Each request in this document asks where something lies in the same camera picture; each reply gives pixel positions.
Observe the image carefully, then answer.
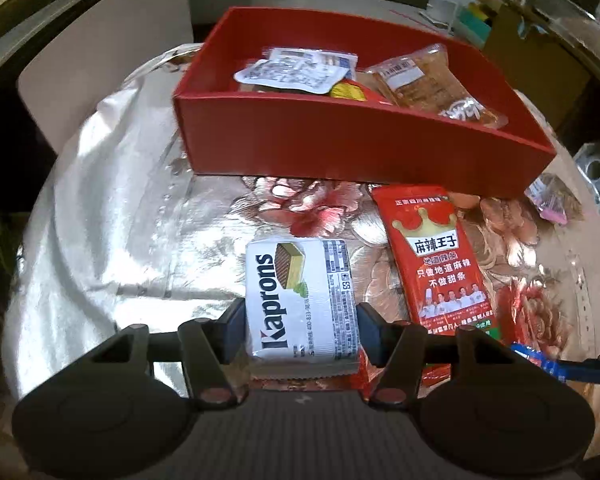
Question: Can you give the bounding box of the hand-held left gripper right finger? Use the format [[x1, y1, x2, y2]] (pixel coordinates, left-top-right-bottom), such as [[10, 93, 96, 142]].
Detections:
[[356, 302, 518, 408]]

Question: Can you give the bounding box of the large white barcode packet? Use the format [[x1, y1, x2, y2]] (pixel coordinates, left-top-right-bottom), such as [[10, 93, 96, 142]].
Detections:
[[233, 57, 349, 96]]

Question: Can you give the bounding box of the curved wooden counter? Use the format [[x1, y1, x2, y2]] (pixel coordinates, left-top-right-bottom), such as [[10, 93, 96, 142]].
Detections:
[[530, 0, 600, 92]]

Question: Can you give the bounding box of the brown cardboard box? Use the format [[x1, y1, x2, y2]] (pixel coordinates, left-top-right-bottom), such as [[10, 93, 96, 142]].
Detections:
[[482, 7, 597, 132]]

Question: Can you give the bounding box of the white wafer packet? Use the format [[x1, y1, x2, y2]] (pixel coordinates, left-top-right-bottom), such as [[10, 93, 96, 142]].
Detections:
[[245, 237, 362, 379]]

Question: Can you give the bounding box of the red spicy strip packet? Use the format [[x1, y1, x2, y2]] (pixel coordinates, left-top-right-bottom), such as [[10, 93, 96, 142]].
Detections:
[[371, 185, 501, 386]]

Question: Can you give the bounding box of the small pink candy packet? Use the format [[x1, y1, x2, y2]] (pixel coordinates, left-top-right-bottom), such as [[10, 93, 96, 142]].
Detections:
[[524, 174, 584, 225]]

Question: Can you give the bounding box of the clear brown snack packet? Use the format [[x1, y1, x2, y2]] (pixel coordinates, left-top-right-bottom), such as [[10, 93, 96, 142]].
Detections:
[[365, 44, 510, 129]]

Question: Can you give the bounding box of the white plastic drawer unit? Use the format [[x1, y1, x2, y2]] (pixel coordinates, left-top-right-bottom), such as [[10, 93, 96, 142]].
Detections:
[[427, 0, 497, 37]]

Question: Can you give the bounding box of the white noodle snack packet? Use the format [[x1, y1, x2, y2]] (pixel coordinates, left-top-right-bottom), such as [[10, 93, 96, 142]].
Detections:
[[265, 47, 359, 70]]

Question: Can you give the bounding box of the red and yellow snack packet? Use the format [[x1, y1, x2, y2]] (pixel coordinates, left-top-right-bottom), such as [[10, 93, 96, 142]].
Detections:
[[330, 79, 394, 106]]

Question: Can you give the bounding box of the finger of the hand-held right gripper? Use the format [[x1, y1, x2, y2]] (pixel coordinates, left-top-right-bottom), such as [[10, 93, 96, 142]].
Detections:
[[511, 342, 600, 386]]

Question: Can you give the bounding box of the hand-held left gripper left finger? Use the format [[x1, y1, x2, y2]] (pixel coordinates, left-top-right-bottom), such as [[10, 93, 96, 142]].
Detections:
[[87, 297, 251, 408]]

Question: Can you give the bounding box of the red cardboard box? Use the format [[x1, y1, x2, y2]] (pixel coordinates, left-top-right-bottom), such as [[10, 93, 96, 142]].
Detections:
[[172, 6, 558, 199]]

